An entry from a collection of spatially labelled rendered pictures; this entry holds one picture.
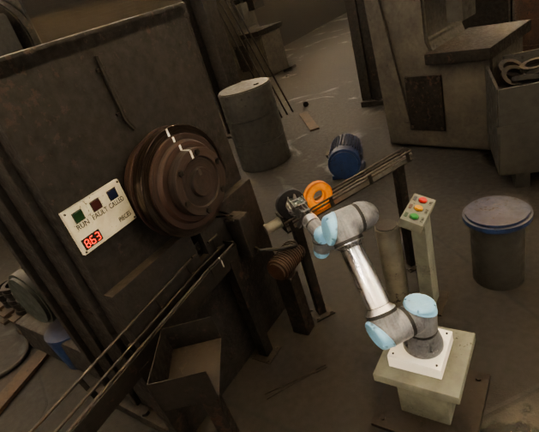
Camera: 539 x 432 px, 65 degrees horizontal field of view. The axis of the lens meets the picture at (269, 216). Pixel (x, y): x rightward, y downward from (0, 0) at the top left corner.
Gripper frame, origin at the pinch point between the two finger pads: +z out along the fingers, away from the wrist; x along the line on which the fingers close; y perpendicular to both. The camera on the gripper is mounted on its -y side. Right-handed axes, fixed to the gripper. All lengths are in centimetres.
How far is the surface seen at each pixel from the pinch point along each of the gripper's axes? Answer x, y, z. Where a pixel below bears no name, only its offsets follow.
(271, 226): 14.1, -7.0, -4.7
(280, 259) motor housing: 16.4, -20.4, -15.3
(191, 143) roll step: 38, 51, -1
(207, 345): 65, -2, -54
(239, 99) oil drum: -54, -54, 229
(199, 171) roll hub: 40, 44, -11
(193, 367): 73, -1, -61
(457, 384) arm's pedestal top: -10, -20, -107
